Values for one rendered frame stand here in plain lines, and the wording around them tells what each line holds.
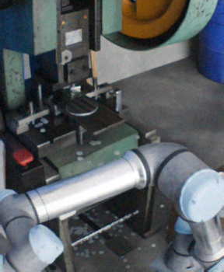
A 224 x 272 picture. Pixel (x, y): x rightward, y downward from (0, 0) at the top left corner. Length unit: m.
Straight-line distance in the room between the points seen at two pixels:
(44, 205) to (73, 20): 0.85
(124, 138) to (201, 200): 0.89
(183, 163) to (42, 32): 0.73
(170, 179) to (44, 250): 0.33
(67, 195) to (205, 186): 0.29
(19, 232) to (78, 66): 0.92
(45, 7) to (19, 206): 0.76
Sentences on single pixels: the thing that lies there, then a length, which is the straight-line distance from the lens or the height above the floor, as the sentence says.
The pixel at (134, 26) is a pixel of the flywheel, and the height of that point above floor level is 1.03.
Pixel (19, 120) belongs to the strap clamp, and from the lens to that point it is 1.66.
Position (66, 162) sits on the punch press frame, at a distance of 1.60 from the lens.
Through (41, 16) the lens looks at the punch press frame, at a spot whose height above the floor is 1.20.
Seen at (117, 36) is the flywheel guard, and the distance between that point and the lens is 1.93.
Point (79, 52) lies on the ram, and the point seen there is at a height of 0.99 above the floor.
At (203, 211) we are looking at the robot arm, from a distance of 0.92.
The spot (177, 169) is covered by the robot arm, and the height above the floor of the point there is 1.05.
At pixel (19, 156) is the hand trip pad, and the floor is 0.76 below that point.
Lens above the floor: 1.62
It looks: 32 degrees down
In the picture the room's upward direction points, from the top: straight up
